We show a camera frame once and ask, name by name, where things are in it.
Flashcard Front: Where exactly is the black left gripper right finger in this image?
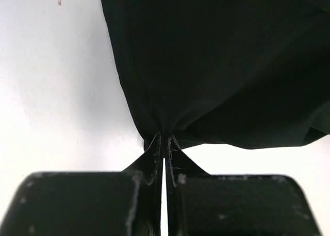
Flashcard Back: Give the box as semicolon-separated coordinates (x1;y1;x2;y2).
164;137;321;235

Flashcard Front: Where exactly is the black graphic t-shirt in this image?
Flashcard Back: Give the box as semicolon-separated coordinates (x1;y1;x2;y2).
101;0;329;149

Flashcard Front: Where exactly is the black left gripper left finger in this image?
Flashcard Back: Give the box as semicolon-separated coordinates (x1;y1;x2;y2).
1;134;162;236

